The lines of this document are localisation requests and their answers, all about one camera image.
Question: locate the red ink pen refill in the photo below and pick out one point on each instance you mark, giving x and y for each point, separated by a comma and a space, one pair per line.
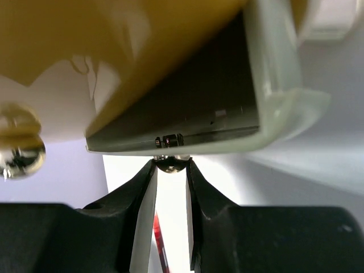
160, 244

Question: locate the cream round drawer cabinet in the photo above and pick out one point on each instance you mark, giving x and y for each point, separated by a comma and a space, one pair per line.
165, 79

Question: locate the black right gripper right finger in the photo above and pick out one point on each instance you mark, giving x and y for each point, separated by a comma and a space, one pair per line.
213, 242

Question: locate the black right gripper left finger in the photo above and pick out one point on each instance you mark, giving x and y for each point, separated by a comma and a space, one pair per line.
115, 232

